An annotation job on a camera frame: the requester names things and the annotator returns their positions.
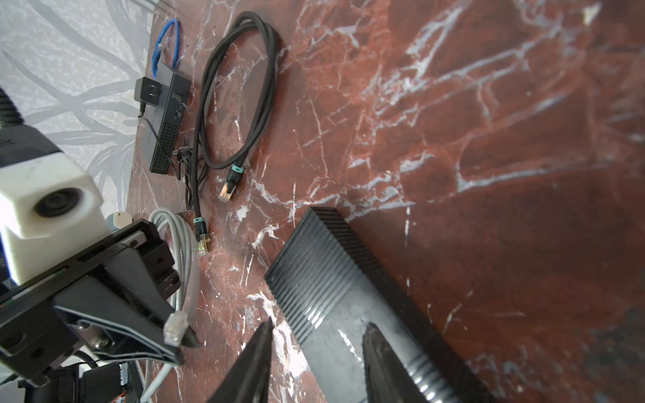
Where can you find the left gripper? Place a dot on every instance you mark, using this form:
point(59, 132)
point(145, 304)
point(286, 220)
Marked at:
point(111, 296)

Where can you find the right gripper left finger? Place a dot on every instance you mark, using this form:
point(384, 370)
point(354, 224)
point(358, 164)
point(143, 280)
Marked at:
point(248, 379)

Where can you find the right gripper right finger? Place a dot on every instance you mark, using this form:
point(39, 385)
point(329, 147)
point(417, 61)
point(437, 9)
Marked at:
point(385, 377)

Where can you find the small black network switch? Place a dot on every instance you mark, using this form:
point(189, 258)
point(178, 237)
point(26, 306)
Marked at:
point(330, 286)

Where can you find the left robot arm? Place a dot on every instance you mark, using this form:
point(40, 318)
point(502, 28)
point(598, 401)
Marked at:
point(19, 143)

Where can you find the beige teal handheld device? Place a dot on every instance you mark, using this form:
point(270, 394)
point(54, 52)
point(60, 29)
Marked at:
point(119, 220)

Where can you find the black power adapter left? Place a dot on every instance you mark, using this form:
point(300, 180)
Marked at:
point(147, 91)

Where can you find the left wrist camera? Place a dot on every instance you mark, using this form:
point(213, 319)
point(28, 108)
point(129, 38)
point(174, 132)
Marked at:
point(51, 210)

